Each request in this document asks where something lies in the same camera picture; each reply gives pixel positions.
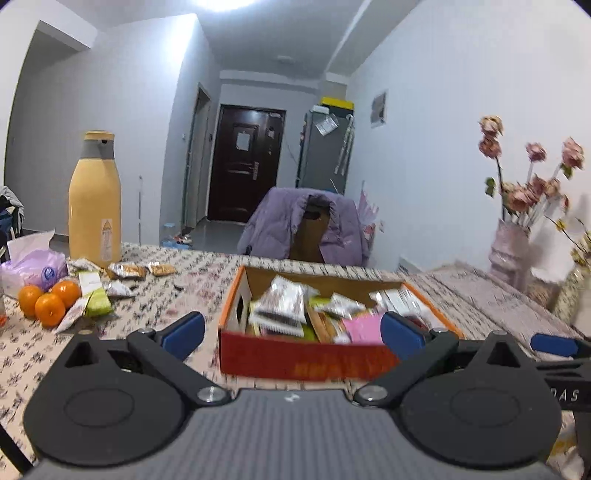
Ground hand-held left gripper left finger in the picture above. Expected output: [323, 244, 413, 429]
[64, 311, 232, 408]

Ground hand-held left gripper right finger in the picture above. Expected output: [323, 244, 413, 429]
[353, 311, 536, 408]

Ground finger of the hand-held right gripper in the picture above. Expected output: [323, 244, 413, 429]
[536, 360, 591, 409]
[531, 333, 591, 360]

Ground pink snack packet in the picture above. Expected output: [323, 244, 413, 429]
[342, 311, 387, 346]

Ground heap of mixed boxed snacks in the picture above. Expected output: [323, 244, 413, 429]
[247, 274, 432, 346]

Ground red cardboard box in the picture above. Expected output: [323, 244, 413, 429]
[218, 265, 465, 381]

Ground speckled vase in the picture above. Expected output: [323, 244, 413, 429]
[551, 263, 591, 326]

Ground grey folded blanket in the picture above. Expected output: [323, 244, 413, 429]
[434, 263, 591, 344]

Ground shoes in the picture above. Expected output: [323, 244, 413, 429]
[159, 222, 193, 248]

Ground cluster of small snack packets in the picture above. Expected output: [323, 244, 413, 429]
[55, 257, 177, 334]

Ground yellow flower branch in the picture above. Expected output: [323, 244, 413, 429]
[549, 217, 591, 268]

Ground pink ribbed vase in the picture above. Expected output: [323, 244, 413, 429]
[489, 218, 532, 289]

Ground orange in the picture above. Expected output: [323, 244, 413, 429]
[34, 292, 66, 328]
[18, 285, 44, 318]
[51, 280, 81, 309]

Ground pink fringed decoration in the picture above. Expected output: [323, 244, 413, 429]
[358, 182, 382, 241]

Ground wooden chair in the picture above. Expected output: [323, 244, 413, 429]
[290, 196, 334, 264]

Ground purple jacket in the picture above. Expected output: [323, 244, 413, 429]
[238, 187, 372, 267]

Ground yellow bottle with grey collar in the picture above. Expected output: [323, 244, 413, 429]
[68, 130, 123, 264]

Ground dried pink roses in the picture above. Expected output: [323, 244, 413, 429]
[478, 115, 586, 227]

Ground purple tissue pack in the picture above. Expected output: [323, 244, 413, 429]
[0, 229, 69, 292]

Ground grey interior door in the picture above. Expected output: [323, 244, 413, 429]
[182, 83, 212, 232]

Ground dark entrance door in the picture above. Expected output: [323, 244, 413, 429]
[207, 104, 287, 225]

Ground grey refrigerator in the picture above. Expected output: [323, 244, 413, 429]
[295, 111, 355, 195]

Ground hanging umbrella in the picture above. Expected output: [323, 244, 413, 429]
[335, 124, 354, 176]

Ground grey cloth pile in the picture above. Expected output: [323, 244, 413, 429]
[0, 186, 24, 260]

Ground paper sheet on refrigerator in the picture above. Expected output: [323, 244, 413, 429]
[315, 113, 339, 137]

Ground ceiling light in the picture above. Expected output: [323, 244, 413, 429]
[189, 0, 264, 10]

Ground wall panel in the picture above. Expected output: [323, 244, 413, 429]
[370, 91, 387, 128]

